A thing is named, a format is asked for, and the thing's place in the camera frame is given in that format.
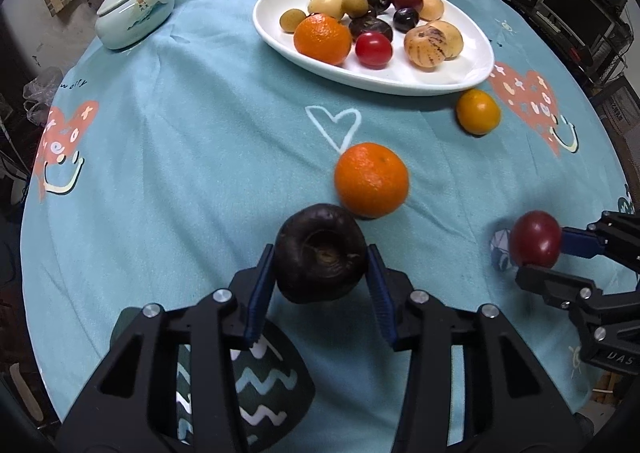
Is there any beige apple-shaped fruit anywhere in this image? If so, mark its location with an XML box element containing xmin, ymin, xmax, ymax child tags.
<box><xmin>417</xmin><ymin>0</ymin><xmax>446</xmax><ymax>23</ymax></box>

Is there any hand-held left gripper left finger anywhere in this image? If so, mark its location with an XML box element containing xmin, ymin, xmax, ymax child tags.
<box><xmin>55</xmin><ymin>243</ymin><xmax>276</xmax><ymax>453</ymax></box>

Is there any computer monitor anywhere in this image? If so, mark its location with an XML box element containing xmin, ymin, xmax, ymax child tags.
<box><xmin>542</xmin><ymin>0</ymin><xmax>613</xmax><ymax>41</ymax></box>

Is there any light blue printed tablecloth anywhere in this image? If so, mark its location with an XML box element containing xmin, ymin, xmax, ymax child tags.
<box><xmin>20</xmin><ymin>0</ymin><xmax>638</xmax><ymax>453</ymax></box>

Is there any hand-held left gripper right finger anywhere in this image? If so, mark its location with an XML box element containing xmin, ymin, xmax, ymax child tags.
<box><xmin>366</xmin><ymin>243</ymin><xmax>586</xmax><ymax>453</ymax></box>

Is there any pale tan round fruit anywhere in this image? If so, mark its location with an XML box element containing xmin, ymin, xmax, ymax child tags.
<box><xmin>306</xmin><ymin>0</ymin><xmax>346</xmax><ymax>20</ymax></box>

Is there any white oval plate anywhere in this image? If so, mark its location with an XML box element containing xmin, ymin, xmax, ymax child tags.
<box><xmin>252</xmin><ymin>0</ymin><xmax>496</xmax><ymax>97</ymax></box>

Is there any red cherry tomato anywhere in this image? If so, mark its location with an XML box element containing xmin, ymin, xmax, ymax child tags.
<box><xmin>355</xmin><ymin>31</ymin><xmax>393</xmax><ymax>69</ymax></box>

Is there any pale ceramic lidded jar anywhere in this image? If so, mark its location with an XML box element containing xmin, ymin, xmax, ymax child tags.
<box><xmin>95</xmin><ymin>0</ymin><xmax>176</xmax><ymax>51</ymax></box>

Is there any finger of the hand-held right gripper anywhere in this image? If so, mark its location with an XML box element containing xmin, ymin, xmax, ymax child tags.
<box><xmin>515</xmin><ymin>264</ymin><xmax>640</xmax><ymax>354</ymax></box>
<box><xmin>560</xmin><ymin>210</ymin><xmax>640</xmax><ymax>274</ymax></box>

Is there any small tan longan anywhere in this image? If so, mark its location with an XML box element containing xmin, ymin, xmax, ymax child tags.
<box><xmin>279</xmin><ymin>8</ymin><xmax>307</xmax><ymax>34</ymax></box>
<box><xmin>342</xmin><ymin>0</ymin><xmax>371</xmax><ymax>20</ymax></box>

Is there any striped tan pepino melon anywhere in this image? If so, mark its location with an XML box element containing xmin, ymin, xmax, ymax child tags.
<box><xmin>404</xmin><ymin>26</ymin><xmax>447</xmax><ymax>70</ymax></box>

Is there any tan apricot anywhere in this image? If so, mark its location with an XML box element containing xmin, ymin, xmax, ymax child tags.
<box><xmin>430</xmin><ymin>20</ymin><xmax>464</xmax><ymax>60</ymax></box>

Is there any black equipment rack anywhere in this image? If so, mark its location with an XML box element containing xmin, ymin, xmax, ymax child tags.
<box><xmin>520</xmin><ymin>0</ymin><xmax>636</xmax><ymax>84</ymax></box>

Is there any orange tangerine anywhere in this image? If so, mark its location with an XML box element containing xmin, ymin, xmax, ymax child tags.
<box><xmin>334</xmin><ymin>143</ymin><xmax>410</xmax><ymax>220</ymax></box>
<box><xmin>293</xmin><ymin>13</ymin><xmax>353</xmax><ymax>66</ymax></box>

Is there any clear plastic bag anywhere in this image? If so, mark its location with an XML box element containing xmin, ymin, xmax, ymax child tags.
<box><xmin>22</xmin><ymin>66</ymin><xmax>66</xmax><ymax>129</ymax></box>

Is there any dark brown round fruit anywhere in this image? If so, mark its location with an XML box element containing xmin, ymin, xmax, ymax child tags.
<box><xmin>272</xmin><ymin>203</ymin><xmax>370</xmax><ymax>305</ymax></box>
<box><xmin>348</xmin><ymin>16</ymin><xmax>394</xmax><ymax>41</ymax></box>

